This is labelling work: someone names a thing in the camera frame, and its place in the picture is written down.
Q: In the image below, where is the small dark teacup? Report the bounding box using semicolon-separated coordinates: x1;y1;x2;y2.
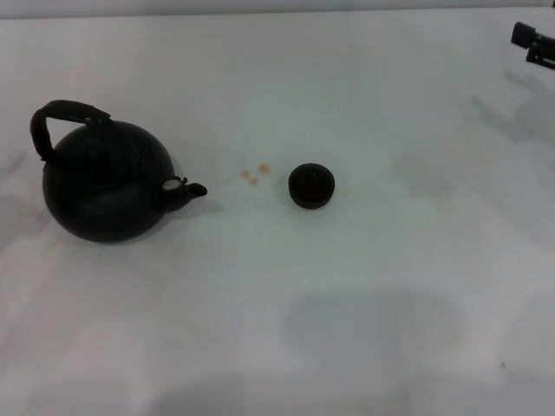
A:
288;162;336;209

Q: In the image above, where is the black round teapot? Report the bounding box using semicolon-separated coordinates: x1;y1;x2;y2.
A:
29;99;208;244

